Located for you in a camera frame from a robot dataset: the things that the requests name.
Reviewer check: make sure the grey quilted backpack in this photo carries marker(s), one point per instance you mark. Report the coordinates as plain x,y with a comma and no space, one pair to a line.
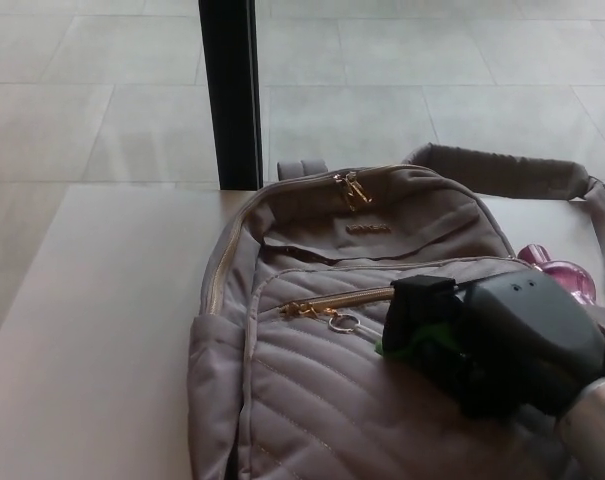
332,400

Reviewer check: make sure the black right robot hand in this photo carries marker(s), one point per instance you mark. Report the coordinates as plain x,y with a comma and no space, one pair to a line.
512,330

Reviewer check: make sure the pink transparent water bottle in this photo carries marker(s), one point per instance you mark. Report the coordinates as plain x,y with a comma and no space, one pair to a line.
562,272

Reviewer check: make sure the black vertical window frame post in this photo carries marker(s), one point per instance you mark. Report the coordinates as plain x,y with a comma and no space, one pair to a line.
232,95

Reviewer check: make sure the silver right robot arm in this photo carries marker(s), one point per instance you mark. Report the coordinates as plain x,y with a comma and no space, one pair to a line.
594,425

